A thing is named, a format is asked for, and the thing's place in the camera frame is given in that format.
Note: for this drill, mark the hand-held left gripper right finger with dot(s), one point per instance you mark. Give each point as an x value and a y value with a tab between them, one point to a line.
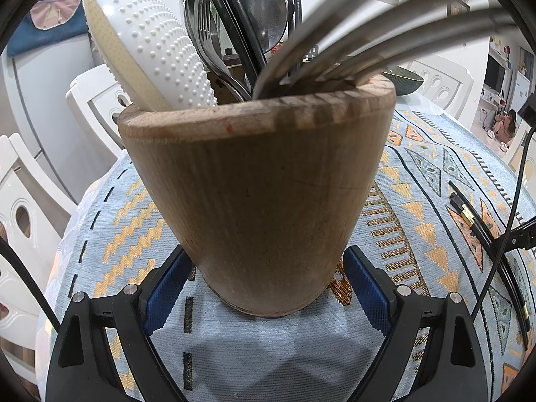
370	297

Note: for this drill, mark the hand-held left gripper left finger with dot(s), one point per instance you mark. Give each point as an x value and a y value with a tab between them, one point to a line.
165	297

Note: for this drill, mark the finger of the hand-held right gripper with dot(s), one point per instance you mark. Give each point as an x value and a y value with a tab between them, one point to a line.
521	240

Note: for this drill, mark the wooden utensil holder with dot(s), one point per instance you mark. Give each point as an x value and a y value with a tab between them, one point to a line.
251	209

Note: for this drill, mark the metal fork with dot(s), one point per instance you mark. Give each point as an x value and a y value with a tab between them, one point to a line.
203	12
377	37

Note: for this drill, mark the white dotted rice paddle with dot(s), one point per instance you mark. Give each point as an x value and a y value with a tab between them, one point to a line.
159	42

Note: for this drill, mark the white dining chair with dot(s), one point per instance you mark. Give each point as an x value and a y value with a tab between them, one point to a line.
517	150
448	79
94	100
25	205

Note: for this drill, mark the television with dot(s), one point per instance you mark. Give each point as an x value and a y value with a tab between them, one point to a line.
494	74

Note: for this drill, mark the patterned blue tablecloth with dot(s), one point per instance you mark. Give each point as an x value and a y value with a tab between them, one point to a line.
268	356

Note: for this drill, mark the small framed picture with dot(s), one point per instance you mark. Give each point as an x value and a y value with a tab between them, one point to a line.
458	7

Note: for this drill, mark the dark green bowl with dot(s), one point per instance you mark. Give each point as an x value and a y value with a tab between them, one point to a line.
406	81

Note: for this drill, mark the white refrigerator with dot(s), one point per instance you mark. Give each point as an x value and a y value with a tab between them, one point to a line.
54	113

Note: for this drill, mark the grey metal stand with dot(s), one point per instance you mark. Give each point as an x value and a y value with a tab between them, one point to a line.
313	52

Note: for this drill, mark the small dark jar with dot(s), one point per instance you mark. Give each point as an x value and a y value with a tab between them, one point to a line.
229	51

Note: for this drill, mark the blue cloth cover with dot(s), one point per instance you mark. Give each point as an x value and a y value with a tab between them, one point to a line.
25	33

